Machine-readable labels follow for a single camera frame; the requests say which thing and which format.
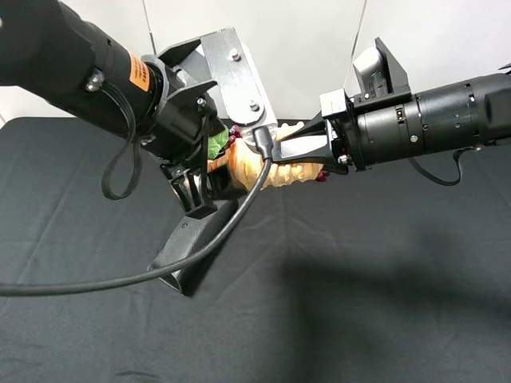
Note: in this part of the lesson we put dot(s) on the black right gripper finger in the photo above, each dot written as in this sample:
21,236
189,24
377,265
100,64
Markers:
292,129
308,149

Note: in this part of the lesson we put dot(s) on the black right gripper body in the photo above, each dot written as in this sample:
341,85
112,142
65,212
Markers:
343,134

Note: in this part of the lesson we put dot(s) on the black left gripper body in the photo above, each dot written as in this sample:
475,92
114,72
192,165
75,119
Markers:
174,127

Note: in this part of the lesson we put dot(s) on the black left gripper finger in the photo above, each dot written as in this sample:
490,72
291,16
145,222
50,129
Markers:
221,183
190,187

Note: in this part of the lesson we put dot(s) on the tan spiral bread loaf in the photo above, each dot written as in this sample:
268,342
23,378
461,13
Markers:
279,167

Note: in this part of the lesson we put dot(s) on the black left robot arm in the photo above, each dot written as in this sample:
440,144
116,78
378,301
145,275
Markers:
155,103

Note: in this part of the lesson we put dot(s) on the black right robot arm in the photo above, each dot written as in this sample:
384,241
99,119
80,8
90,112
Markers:
461,116

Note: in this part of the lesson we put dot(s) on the red artificial grape bunch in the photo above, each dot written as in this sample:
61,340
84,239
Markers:
232,133

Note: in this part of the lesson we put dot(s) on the black curved plastic cover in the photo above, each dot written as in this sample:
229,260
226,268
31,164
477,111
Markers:
189,236

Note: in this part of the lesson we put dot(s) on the black tablecloth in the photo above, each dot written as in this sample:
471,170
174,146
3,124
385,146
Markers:
379,276

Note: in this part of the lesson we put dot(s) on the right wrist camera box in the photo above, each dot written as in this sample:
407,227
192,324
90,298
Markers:
383,82

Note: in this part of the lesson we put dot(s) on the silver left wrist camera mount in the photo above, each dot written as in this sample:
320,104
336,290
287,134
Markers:
232,68

